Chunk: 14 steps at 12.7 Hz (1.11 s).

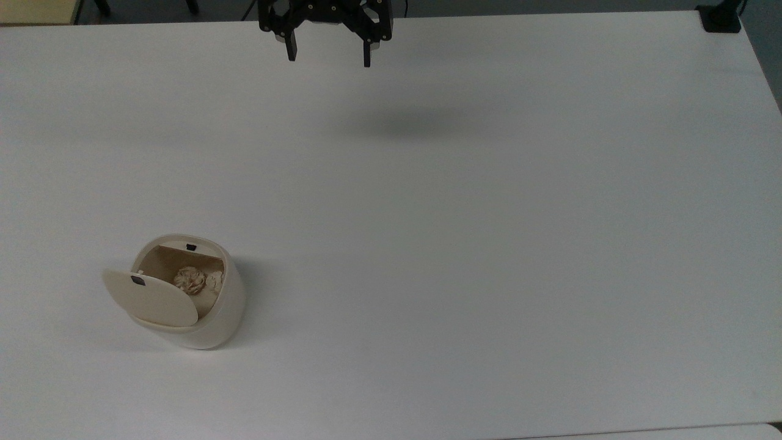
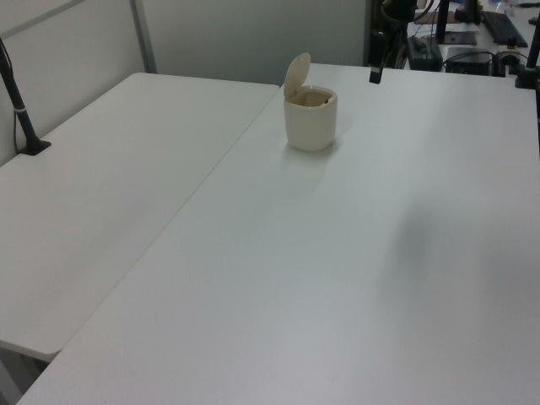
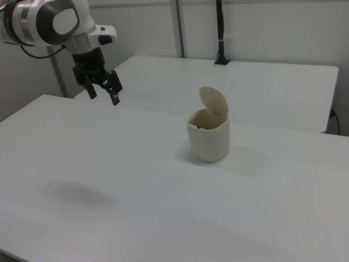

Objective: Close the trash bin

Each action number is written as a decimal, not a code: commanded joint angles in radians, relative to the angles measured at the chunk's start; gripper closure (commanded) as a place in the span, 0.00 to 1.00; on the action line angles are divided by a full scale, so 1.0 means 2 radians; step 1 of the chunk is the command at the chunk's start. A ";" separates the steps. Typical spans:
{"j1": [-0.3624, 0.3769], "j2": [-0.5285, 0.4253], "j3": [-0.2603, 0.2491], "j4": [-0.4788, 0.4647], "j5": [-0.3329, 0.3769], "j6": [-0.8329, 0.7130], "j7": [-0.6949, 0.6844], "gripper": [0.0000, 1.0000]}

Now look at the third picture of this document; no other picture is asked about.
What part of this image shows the grey partition post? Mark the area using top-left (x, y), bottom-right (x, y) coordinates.
top-left (46, 46), bottom-right (69, 98)

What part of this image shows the black power cable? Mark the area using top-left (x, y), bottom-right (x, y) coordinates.
top-left (330, 108), bottom-right (341, 135)

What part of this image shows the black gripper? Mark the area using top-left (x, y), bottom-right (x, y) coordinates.
top-left (71, 47), bottom-right (123, 106)

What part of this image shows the black camera stand pole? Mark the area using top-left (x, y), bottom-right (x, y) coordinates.
top-left (214, 0), bottom-right (231, 66)

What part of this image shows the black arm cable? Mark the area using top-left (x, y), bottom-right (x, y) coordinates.
top-left (19, 43), bottom-right (68, 59)

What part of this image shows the white side table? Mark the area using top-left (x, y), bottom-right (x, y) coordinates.
top-left (74, 56), bottom-right (340, 134)

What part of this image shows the beige lidded trash bin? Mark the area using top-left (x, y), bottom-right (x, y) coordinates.
top-left (186, 86), bottom-right (231, 164)

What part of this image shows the white zip tie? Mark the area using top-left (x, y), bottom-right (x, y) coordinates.
top-left (218, 34), bottom-right (238, 44)

